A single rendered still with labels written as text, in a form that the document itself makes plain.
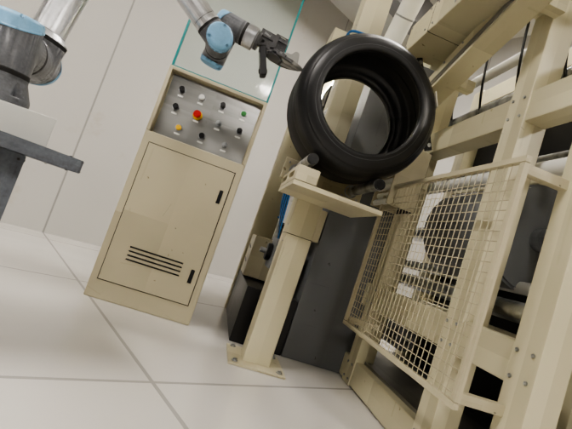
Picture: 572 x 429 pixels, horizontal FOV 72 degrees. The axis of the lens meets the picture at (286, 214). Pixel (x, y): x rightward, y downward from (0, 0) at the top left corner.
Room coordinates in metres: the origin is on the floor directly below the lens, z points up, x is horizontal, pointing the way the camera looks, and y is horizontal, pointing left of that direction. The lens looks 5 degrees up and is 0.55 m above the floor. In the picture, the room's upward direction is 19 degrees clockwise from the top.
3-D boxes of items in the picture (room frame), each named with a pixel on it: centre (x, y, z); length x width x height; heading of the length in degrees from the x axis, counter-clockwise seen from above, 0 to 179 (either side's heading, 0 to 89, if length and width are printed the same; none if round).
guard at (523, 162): (1.47, -0.50, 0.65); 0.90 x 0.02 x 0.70; 9
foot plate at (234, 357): (1.89, -0.08, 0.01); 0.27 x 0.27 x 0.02; 9
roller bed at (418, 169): (1.92, -0.48, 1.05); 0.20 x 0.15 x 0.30; 9
